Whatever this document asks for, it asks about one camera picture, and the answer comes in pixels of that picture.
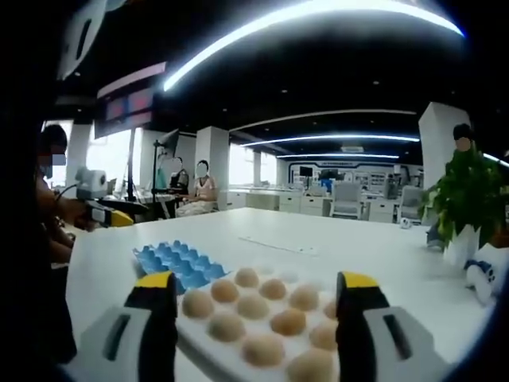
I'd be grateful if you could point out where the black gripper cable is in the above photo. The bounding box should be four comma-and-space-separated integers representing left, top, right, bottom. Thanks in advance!
50, 181, 81, 201

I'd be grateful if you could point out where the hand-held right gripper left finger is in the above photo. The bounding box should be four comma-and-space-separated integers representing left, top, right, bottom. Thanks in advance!
77, 271, 179, 382

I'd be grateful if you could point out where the white plant pot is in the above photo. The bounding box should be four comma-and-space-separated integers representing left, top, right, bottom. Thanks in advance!
442, 225, 483, 268

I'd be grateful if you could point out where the white egg tray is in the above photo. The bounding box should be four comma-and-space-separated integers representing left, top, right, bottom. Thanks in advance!
174, 263, 348, 382

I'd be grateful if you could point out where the group of brown eggs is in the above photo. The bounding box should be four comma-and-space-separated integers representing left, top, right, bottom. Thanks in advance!
181, 267, 348, 382

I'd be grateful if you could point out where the white office chair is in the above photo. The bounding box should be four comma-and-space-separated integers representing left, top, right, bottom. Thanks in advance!
331, 184, 363, 219
398, 185, 424, 224

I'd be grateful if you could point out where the hanging display screen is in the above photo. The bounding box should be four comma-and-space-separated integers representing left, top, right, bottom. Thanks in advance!
93, 60, 168, 139

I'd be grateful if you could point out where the white curved panel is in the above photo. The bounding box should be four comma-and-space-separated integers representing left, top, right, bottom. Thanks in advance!
56, 0, 109, 81

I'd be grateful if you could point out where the white table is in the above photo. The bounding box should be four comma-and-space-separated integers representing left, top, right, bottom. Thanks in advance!
64, 206, 500, 382

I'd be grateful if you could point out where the person's left hand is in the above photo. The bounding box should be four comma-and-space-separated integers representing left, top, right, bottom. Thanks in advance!
58, 197, 99, 234

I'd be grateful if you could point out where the black light stand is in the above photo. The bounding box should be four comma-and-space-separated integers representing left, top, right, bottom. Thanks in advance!
152, 128, 181, 220

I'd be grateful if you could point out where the blue egg tray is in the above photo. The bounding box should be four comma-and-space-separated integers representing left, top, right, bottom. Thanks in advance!
131, 240, 229, 296

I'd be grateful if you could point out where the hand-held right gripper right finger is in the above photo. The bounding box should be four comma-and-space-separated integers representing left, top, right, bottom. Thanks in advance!
335, 271, 455, 382

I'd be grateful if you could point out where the person's dark clothing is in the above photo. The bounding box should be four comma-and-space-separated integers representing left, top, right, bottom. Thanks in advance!
0, 119, 79, 365

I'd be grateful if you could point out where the green potted plant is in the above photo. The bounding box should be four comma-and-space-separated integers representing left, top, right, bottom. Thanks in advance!
420, 142, 509, 250

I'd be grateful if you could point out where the long curved ceiling lamp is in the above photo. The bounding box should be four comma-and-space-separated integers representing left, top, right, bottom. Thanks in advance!
162, 0, 467, 92

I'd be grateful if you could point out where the white and blue plush toy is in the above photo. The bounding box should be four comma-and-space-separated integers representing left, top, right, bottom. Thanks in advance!
464, 243, 500, 308

